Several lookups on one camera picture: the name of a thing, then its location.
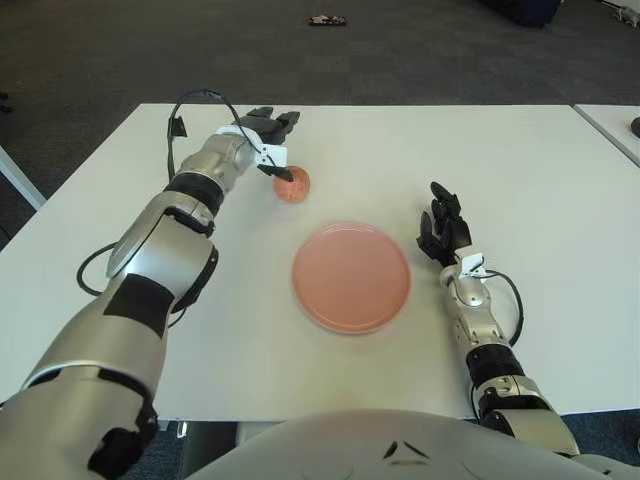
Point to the dark grey handheld controller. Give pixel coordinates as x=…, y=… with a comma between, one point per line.
x=636, y=124

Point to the small black red floor item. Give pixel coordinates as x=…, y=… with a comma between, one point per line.
x=326, y=21

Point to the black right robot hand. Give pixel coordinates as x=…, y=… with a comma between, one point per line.
x=452, y=232

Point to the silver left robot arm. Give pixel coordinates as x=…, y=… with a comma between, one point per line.
x=150, y=250

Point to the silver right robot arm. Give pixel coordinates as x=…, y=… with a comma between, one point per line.
x=472, y=297

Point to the grey robot torso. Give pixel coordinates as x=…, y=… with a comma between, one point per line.
x=375, y=445

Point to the pink round plate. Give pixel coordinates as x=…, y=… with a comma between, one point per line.
x=350, y=277

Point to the red yellow apple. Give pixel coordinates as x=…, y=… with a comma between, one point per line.
x=295, y=189

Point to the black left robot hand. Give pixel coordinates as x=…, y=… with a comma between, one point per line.
x=265, y=127

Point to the dark furniture base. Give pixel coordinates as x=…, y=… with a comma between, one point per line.
x=527, y=12

